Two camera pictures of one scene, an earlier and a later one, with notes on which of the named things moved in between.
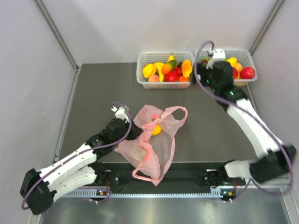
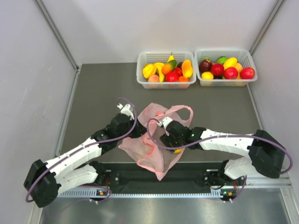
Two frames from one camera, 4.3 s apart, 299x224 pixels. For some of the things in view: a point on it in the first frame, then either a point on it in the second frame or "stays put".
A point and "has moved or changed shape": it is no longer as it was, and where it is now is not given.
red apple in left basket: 172,76 stays put
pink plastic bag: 151,153 has moved or changed shape
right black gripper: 201,70 to 167,139
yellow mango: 232,60 stays put
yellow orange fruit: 157,130 to 178,151
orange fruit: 186,67 stays put
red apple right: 247,73 stays put
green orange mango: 168,66 stays put
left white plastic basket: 150,57 stays put
